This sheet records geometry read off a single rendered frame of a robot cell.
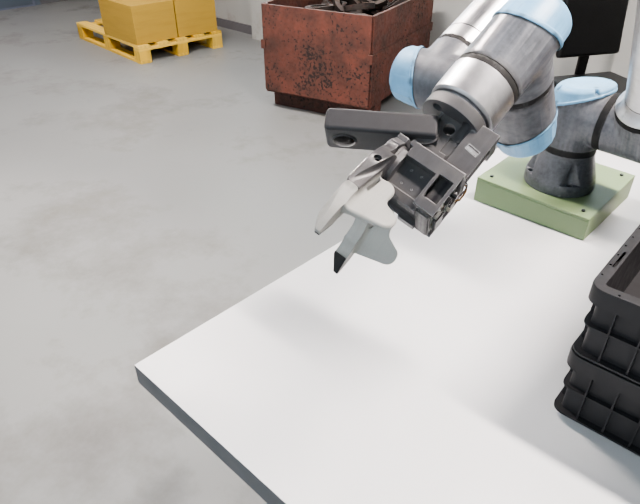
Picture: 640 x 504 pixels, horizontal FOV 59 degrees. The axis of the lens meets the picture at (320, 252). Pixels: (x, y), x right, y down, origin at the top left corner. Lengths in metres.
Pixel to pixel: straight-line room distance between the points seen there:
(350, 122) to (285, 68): 3.23
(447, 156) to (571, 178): 0.78
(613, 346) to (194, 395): 0.58
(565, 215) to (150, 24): 4.33
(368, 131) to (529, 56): 0.18
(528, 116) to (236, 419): 0.55
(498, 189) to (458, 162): 0.78
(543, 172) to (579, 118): 0.14
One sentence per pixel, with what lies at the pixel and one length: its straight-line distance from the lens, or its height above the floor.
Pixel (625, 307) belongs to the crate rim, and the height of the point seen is 0.92.
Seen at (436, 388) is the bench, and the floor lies 0.70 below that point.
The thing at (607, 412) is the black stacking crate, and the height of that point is 0.75.
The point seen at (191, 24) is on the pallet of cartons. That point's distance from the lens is 5.38.
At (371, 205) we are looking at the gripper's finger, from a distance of 0.52.
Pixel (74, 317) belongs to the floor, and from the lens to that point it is 2.26.
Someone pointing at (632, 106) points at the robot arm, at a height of 0.99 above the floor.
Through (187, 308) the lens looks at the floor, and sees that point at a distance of 2.17.
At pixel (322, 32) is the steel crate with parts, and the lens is 3.62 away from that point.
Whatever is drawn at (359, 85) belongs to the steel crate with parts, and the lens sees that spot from 3.58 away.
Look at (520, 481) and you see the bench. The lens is 0.82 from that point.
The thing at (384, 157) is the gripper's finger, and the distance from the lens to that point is 0.54.
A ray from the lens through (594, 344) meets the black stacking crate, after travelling 0.82.
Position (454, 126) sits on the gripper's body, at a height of 1.13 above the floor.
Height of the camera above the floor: 1.35
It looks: 34 degrees down
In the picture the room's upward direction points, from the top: straight up
